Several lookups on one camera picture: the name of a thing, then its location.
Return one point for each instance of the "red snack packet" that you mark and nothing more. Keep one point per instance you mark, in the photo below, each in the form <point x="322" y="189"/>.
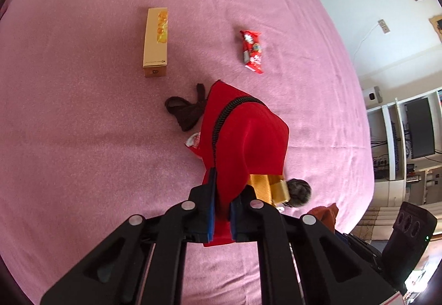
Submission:
<point x="253" y="51"/>

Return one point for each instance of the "shiny gold ribbed box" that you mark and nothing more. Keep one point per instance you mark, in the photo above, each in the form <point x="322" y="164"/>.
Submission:
<point x="267" y="187"/>

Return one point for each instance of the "wall switch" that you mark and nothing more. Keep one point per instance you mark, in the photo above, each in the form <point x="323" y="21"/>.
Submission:
<point x="384" y="26"/>

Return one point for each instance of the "rust brown cloth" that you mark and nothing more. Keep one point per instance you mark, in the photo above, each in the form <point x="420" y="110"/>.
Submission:
<point x="323" y="217"/>

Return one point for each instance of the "red zippered cloth bag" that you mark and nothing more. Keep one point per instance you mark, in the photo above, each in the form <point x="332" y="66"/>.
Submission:
<point x="248" y="139"/>

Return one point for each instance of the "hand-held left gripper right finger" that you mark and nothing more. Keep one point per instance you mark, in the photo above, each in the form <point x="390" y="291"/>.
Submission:
<point x="233" y="222"/>

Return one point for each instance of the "small grey speaker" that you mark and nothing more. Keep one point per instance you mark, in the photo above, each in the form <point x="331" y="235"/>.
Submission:
<point x="373" y="96"/>

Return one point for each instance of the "small white red wrapper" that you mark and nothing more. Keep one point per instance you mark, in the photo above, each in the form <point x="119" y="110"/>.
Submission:
<point x="192" y="141"/>

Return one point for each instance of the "dark grey knitted ball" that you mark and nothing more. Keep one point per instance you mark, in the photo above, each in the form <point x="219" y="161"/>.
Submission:
<point x="299" y="191"/>

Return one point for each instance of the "pink blanket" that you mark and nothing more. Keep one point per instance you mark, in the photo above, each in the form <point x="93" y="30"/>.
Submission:
<point x="86" y="118"/>

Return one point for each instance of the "tall gold cosmetics box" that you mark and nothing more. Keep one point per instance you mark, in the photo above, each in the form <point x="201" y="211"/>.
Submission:
<point x="154" y="46"/>

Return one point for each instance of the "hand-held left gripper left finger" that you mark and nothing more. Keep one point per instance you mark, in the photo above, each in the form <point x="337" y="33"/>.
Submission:
<point x="210" y="211"/>

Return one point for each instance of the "black computer monitor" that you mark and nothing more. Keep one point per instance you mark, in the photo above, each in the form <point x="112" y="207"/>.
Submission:
<point x="419" y="127"/>

